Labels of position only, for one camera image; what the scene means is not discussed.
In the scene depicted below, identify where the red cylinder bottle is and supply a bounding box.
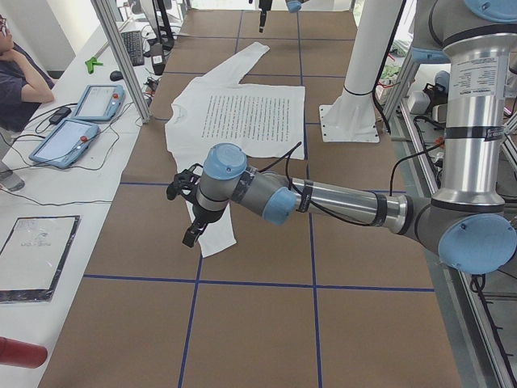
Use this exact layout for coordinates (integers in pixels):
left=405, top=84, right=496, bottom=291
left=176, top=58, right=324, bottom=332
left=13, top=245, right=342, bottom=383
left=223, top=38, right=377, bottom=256
left=0, top=337, right=48, bottom=369

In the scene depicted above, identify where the blue teach pendant far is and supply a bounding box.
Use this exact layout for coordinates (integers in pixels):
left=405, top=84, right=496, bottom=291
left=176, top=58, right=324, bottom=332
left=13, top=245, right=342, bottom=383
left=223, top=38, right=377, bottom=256
left=72, top=84, right=125, bottom=122

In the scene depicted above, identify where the black framed white board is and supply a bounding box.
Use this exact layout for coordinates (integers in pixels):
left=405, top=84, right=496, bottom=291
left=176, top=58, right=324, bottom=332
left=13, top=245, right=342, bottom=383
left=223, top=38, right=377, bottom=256
left=1, top=215, right=80, bottom=304

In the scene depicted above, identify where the aluminium frame rack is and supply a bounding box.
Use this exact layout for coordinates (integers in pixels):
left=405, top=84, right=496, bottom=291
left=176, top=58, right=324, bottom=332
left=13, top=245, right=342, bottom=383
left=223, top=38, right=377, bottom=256
left=385, top=40, right=516, bottom=387

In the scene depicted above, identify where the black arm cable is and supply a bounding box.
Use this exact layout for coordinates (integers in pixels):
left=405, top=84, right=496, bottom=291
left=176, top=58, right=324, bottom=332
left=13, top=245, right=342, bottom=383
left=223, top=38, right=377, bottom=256
left=258, top=140, right=445, bottom=226

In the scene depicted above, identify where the black power adapter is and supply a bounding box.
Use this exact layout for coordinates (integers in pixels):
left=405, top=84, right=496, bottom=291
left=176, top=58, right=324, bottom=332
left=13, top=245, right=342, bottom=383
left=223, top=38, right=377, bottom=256
left=48, top=106, right=72, bottom=125

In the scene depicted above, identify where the black keyboard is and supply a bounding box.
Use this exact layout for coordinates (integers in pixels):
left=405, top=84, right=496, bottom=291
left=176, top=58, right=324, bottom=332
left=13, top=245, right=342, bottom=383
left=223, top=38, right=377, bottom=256
left=121, top=31, right=145, bottom=66

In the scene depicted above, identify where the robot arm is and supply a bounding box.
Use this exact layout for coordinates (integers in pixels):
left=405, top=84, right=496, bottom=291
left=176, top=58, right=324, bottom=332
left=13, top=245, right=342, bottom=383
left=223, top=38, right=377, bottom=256
left=167, top=1, right=516, bottom=275
left=258, top=0, right=303, bottom=33

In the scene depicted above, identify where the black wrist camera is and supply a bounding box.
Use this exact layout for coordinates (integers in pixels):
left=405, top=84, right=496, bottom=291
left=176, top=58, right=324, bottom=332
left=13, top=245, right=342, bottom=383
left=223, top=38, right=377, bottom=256
left=166, top=163, right=203, bottom=204

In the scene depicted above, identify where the grey aluminium frame post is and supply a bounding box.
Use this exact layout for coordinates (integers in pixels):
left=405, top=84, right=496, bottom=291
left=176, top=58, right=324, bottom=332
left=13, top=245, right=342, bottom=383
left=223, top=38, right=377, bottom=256
left=90, top=0, right=150, bottom=124

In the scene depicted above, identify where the white long-sleeve printed shirt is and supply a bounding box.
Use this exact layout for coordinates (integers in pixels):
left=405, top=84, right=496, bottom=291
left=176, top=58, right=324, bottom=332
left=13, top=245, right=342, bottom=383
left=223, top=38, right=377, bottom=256
left=165, top=42, right=305, bottom=257

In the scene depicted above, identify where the seated person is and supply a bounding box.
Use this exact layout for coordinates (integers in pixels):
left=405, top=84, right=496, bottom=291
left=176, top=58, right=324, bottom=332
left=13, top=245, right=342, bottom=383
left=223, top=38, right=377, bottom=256
left=0, top=14, right=56, bottom=192

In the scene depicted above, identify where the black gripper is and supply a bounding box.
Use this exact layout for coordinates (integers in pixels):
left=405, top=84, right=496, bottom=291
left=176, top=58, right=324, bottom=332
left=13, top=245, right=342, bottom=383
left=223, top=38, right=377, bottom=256
left=258, top=0, right=272, bottom=33
left=183, top=204, right=223, bottom=247

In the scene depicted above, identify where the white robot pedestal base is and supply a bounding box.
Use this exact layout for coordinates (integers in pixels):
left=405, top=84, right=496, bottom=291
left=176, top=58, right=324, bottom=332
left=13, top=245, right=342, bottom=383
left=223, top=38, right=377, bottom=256
left=320, top=0, right=405, bottom=144

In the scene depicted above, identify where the blue teach pendant near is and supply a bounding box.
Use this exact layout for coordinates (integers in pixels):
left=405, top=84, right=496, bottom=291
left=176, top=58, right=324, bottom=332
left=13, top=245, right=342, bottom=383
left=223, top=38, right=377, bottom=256
left=29, top=119, right=100, bottom=169

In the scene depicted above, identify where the blue teach pendant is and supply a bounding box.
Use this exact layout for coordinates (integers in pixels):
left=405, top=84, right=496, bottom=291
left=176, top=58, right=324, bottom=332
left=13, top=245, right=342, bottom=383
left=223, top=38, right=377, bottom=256
left=29, top=119, right=100, bottom=169
left=72, top=84, right=125, bottom=122

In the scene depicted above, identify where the black computer mouse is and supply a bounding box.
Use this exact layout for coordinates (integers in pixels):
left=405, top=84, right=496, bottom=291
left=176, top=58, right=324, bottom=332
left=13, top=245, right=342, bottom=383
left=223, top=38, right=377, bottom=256
left=110, top=70, right=123, bottom=82

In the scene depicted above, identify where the green plastic tool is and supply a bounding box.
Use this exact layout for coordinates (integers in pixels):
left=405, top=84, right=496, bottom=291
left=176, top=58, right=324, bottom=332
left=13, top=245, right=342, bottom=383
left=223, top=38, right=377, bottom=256
left=85, top=57, right=103, bottom=74

